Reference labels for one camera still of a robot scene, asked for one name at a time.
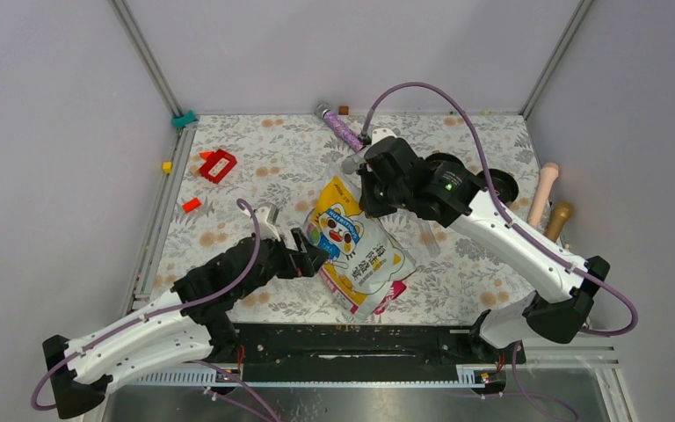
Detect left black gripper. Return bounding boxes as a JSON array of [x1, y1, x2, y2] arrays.
[[236, 227, 330, 300]]

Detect cat food bag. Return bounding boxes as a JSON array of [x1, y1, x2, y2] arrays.
[[302, 164, 417, 320]]

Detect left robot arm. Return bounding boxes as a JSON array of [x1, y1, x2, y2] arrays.
[[42, 228, 329, 419]]

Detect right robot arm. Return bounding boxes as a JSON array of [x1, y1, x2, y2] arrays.
[[356, 136, 609, 362]]

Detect left black pet bowl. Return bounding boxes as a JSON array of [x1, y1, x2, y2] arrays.
[[425, 152, 465, 171]]

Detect black pet bowl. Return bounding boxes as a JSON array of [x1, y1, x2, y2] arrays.
[[425, 152, 465, 171], [489, 168, 519, 207]]

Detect right black pet bowl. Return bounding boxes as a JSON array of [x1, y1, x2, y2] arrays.
[[489, 168, 519, 207]]

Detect floral table mat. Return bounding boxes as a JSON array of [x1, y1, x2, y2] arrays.
[[143, 114, 541, 325]]

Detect grey microphone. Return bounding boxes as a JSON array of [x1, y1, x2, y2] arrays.
[[340, 153, 365, 174]]

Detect clear plastic scoop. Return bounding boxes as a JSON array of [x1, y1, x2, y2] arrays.
[[417, 219, 440, 258]]

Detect purple glitter microphone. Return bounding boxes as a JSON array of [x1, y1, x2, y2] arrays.
[[315, 103, 365, 152]]

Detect small orange block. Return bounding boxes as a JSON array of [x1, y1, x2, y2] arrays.
[[182, 197, 202, 214]]

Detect red toy block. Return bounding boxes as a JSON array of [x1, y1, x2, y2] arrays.
[[200, 149, 237, 184]]

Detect pink microphone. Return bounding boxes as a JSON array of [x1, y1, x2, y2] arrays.
[[527, 162, 560, 229]]

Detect gold microphone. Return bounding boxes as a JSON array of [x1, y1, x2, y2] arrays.
[[544, 201, 574, 242]]

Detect teal corner clip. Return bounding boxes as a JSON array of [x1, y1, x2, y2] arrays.
[[171, 110, 198, 130]]

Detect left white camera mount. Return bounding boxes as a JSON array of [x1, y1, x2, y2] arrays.
[[254, 204, 281, 241]]

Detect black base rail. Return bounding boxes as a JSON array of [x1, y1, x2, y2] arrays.
[[207, 323, 526, 383]]

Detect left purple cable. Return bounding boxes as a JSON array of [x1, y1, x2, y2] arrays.
[[30, 198, 283, 422]]

